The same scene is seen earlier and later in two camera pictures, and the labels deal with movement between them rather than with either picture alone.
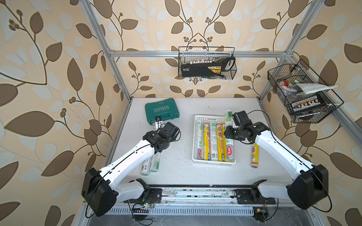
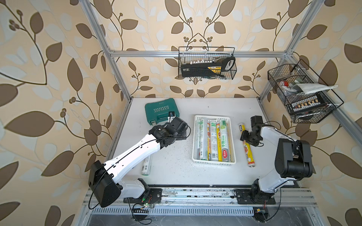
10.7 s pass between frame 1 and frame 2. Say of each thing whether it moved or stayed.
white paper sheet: stayed
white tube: stayed
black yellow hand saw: stayed
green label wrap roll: stayed
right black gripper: moved
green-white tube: moved
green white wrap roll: stayed
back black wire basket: stayed
